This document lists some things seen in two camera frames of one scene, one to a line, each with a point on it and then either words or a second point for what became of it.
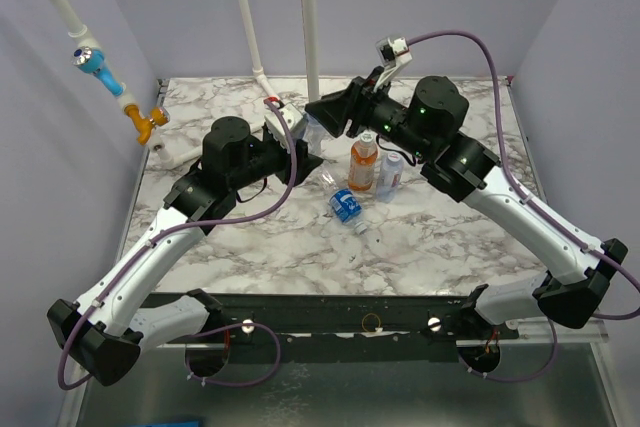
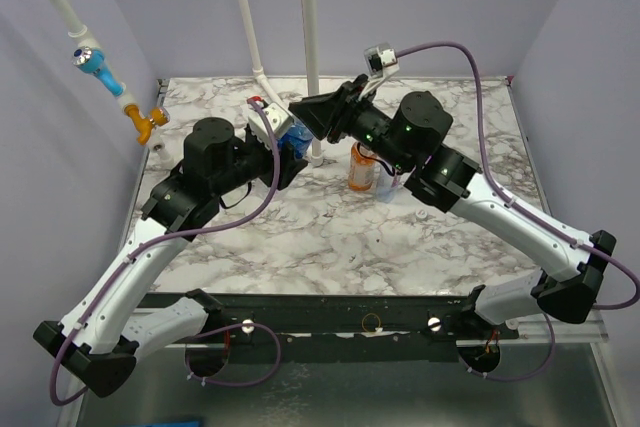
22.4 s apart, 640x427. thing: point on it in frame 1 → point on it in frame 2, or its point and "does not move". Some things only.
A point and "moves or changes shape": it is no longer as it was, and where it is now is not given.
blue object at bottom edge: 195,423 does not move
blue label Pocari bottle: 347,209 moves or changes shape
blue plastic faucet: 92,60 does not move
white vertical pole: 309,18 does not move
